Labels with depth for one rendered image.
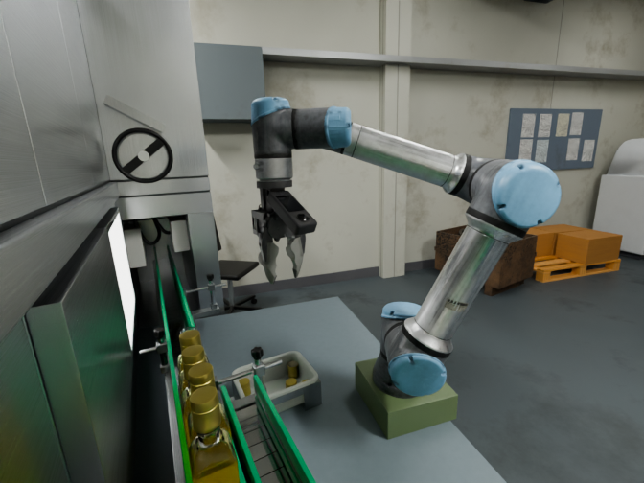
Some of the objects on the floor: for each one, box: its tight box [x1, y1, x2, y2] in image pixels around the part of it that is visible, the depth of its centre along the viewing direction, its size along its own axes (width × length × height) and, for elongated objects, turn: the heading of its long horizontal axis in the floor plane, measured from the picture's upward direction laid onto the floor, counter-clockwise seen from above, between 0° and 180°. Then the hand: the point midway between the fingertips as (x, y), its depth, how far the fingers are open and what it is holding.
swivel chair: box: [214, 218, 262, 314], centre depth 309 cm, size 62×62×96 cm
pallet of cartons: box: [526, 224, 623, 283], centre depth 419 cm, size 121×83×45 cm
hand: (286, 275), depth 69 cm, fingers open, 5 cm apart
